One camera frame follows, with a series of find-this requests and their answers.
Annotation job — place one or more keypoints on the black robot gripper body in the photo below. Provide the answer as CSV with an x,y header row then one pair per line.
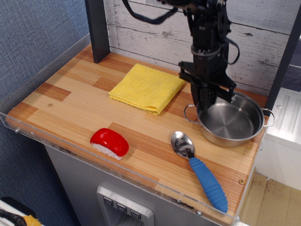
x,y
208,71

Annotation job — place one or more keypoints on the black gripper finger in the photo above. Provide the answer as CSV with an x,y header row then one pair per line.
x,y
208,97
196,94

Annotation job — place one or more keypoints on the stainless steel pot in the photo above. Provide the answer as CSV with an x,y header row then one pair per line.
x,y
232,124

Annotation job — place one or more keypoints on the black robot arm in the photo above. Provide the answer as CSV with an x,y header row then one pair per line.
x,y
209,26

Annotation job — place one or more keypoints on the yellow folded cloth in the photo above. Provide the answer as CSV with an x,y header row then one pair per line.
x,y
147,89

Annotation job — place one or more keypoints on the white ridged side appliance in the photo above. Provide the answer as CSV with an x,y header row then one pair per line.
x,y
279,157

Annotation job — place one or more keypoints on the red toy sushi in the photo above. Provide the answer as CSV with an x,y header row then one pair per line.
x,y
110,143

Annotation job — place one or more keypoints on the clear acrylic table guard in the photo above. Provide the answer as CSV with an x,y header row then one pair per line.
x,y
65,110

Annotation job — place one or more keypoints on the silver dispenser button panel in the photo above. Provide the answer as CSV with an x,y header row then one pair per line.
x,y
118,210

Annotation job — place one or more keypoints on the grey toy fridge cabinet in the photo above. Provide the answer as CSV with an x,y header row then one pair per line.
x,y
80,180

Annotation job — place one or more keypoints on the yellow object bottom left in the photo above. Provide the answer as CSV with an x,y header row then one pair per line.
x,y
31,221

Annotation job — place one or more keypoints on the blue handled metal spoon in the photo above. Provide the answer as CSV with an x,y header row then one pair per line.
x,y
183,146

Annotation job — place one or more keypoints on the dark grey right post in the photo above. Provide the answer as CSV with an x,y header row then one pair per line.
x,y
285,61

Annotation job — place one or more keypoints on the dark grey post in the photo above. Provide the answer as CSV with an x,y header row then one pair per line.
x,y
285,61
98,29

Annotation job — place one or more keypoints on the dark grey left post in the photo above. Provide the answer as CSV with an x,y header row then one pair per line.
x,y
98,29

